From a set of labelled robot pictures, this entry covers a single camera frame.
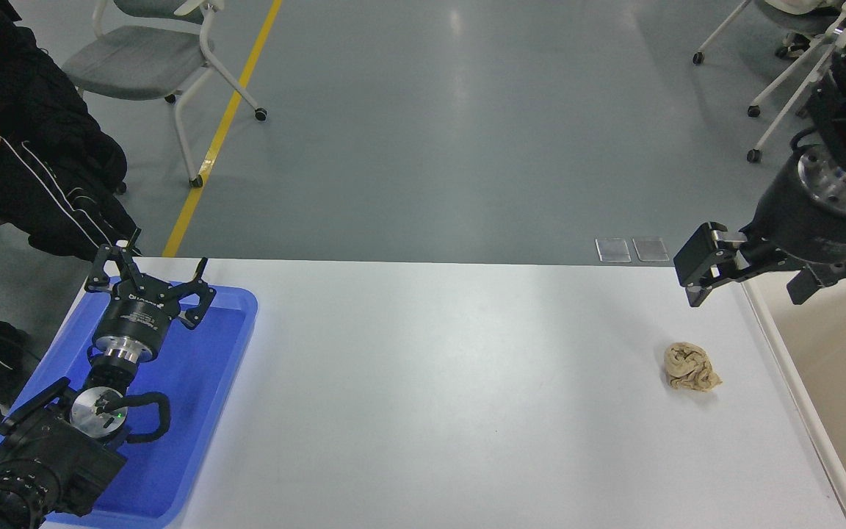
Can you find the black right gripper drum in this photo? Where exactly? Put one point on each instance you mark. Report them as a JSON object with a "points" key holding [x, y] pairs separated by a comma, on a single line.
{"points": [[812, 228]]}

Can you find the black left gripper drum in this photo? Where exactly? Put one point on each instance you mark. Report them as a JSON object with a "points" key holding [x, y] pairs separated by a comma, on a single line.
{"points": [[135, 316]]}

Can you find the tan paper ball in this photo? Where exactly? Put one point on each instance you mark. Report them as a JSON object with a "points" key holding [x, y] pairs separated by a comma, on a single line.
{"points": [[689, 366]]}

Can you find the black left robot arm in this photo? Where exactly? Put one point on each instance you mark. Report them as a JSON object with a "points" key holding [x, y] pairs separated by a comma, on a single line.
{"points": [[48, 455]]}

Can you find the clear floor plate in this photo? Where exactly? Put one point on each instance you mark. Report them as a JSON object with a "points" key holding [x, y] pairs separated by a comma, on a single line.
{"points": [[613, 250], [651, 249]]}

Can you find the blue plastic tray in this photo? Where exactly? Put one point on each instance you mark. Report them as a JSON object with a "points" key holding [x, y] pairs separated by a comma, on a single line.
{"points": [[195, 382]]}

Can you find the large pale bin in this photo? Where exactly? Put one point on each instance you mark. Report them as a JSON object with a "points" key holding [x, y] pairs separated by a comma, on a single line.
{"points": [[834, 382]]}

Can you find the person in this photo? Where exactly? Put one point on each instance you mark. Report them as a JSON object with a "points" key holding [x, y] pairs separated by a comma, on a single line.
{"points": [[26, 95]]}

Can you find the grey chair with white frame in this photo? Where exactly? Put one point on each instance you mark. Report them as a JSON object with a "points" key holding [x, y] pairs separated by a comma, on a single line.
{"points": [[797, 20], [136, 62]]}

